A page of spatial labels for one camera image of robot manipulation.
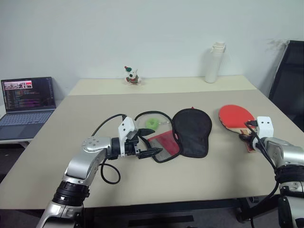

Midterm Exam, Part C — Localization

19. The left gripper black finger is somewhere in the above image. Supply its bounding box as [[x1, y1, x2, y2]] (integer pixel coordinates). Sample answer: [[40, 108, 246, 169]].
[[139, 128, 155, 138], [137, 147, 163, 160]]

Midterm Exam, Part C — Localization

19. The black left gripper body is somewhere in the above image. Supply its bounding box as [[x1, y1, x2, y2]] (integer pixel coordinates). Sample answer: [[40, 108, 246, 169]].
[[124, 129, 143, 159]]

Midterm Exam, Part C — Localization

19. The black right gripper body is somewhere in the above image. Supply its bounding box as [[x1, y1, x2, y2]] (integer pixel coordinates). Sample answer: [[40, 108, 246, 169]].
[[247, 135, 259, 152]]

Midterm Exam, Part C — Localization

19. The red table tennis paddle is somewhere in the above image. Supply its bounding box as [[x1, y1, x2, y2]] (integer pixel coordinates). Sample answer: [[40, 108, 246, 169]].
[[218, 104, 257, 153]]

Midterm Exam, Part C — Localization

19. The black paddle case, red mesh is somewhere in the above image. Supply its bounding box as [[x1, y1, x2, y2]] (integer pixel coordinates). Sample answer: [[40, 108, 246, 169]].
[[134, 107, 213, 164]]

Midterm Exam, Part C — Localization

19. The white plush dog toy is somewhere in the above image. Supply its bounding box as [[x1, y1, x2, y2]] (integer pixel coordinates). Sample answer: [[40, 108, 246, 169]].
[[123, 65, 142, 86]]

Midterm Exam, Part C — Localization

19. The black office chair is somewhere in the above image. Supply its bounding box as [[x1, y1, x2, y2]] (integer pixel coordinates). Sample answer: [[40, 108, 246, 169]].
[[268, 39, 304, 133]]

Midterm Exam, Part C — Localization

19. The white water bottle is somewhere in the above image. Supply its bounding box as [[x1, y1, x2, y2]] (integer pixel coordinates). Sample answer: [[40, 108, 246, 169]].
[[204, 41, 226, 84]]

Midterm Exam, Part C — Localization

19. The open grey laptop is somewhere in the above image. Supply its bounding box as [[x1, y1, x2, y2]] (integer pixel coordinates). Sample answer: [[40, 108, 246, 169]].
[[0, 76, 57, 141]]

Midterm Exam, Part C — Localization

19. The white side desk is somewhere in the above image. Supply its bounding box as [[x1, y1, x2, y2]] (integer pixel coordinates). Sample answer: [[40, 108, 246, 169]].
[[0, 136, 33, 150]]

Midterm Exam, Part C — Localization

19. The green ring keychain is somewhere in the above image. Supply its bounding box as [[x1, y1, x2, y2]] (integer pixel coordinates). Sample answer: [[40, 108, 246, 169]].
[[145, 117, 172, 131]]

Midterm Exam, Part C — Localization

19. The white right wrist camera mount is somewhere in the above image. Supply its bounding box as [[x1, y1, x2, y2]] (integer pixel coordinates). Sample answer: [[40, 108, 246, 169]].
[[256, 116, 275, 139]]

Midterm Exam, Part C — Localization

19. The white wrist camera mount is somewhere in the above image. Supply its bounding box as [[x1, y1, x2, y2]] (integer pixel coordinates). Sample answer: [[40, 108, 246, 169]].
[[117, 116, 138, 158], [256, 116, 275, 139]]

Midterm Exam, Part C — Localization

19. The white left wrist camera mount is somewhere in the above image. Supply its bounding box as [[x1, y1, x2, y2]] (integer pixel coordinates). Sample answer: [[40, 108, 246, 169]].
[[117, 116, 138, 158]]

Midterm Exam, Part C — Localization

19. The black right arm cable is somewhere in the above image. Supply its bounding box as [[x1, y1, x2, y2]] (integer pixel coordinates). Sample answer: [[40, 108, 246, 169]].
[[245, 120, 287, 228]]

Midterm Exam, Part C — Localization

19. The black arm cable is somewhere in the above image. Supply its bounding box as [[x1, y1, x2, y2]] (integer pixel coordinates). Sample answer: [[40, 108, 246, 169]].
[[245, 120, 287, 228], [91, 114, 127, 185]]

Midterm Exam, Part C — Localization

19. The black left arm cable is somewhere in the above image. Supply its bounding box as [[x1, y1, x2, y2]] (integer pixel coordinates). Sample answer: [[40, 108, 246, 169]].
[[91, 114, 127, 185]]

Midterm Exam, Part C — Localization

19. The black table frame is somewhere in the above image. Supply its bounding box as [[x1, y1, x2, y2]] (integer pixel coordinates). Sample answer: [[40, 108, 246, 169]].
[[75, 195, 281, 228]]

